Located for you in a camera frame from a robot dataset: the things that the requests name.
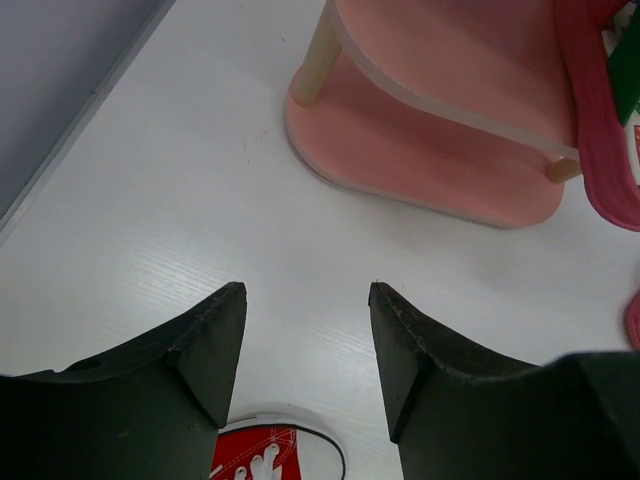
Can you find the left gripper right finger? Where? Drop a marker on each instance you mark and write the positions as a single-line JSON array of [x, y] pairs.
[[458, 410]]

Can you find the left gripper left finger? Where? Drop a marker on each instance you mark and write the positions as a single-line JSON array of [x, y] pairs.
[[150, 408]]

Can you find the pink three-tier shoe shelf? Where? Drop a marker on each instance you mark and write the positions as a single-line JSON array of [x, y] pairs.
[[457, 106]]

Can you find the red canvas sneaker left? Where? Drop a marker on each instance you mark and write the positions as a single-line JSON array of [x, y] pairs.
[[278, 446]]

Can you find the pink patterned flip-flop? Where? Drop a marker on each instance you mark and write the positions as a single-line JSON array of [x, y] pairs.
[[632, 322], [607, 175]]

